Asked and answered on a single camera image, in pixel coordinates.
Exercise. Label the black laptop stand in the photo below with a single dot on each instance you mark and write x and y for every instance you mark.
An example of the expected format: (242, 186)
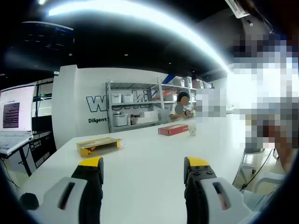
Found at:
(25, 161)

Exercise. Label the white chair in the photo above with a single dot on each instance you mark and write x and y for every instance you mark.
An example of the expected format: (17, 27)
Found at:
(268, 178)

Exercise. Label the white paper cup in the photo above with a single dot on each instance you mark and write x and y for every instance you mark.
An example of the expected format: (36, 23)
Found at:
(192, 131)

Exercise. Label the black counter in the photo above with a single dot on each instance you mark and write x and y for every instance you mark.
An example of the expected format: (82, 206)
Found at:
(42, 151)

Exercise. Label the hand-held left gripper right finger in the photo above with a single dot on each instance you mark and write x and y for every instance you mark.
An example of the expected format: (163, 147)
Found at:
(236, 210)

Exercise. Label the white laptop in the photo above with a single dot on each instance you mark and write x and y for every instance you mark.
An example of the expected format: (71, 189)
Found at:
(16, 109)

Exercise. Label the grey metal shelf rack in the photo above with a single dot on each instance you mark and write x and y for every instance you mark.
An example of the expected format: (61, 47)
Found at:
(108, 105)

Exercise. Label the black monitor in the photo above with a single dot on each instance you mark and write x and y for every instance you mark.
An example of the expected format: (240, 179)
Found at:
(42, 123)

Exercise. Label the yellow pallet-shaped tray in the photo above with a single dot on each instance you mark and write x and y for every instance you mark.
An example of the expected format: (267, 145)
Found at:
(98, 142)

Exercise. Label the red cardboard box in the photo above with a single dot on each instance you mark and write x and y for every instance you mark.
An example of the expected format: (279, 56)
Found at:
(172, 130)

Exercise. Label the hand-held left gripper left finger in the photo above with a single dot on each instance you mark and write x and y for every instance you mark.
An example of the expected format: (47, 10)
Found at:
(50, 205)

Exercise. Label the dark ceiling screen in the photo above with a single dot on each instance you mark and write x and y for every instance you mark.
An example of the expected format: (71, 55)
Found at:
(46, 37)

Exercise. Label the large white storage bin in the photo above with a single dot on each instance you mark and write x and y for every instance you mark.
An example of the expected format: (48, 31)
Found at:
(121, 120)

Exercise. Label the white ceiling air conditioner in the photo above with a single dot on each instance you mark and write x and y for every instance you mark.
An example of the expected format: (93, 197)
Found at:
(238, 10)

